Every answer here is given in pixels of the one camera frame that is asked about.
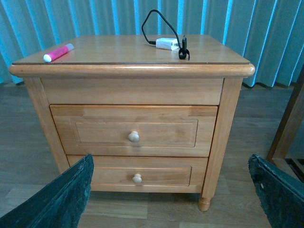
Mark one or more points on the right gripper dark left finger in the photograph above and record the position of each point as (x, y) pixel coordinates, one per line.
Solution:
(59, 204)

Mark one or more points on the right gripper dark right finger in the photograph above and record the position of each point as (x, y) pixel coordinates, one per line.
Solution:
(281, 195)

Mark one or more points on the wooden drawer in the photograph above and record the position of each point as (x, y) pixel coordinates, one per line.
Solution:
(148, 174)
(135, 130)

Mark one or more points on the pink marker white cap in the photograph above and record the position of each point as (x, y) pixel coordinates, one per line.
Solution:
(53, 55)

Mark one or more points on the wooden nightstand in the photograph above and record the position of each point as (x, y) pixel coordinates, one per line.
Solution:
(125, 70)

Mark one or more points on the pale pleated curtain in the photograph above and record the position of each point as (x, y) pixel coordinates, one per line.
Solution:
(269, 33)

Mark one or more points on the white charger adapter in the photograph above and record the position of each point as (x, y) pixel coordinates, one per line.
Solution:
(167, 43)

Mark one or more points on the dark wooden frame furniture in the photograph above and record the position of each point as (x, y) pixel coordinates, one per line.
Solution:
(286, 133)

